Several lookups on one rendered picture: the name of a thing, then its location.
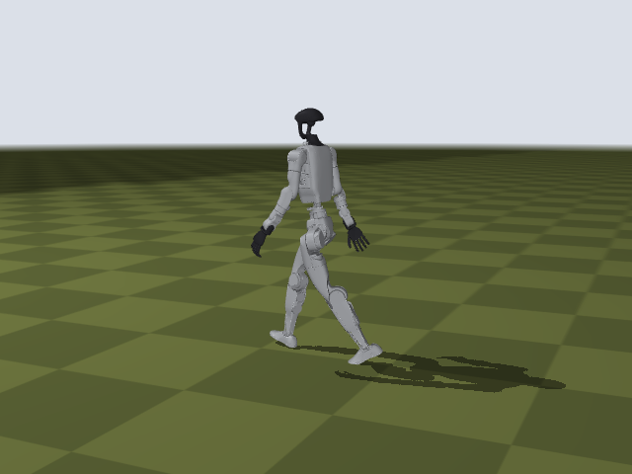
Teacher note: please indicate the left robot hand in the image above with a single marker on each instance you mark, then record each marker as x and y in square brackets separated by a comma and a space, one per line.
[259, 239]

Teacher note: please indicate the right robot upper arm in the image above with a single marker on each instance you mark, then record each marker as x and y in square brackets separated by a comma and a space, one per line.
[337, 187]

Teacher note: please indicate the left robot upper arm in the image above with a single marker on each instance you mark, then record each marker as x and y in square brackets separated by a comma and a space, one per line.
[296, 159]

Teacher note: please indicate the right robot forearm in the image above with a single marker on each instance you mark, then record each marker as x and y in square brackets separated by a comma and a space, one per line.
[341, 204]

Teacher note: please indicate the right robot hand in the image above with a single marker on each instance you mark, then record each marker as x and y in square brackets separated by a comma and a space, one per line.
[354, 234]

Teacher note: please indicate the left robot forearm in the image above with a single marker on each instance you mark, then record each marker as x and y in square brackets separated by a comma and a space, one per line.
[282, 206]

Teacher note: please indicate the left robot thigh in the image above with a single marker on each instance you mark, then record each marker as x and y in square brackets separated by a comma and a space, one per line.
[315, 263]

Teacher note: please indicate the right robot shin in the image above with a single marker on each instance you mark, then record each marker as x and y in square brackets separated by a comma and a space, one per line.
[293, 305]

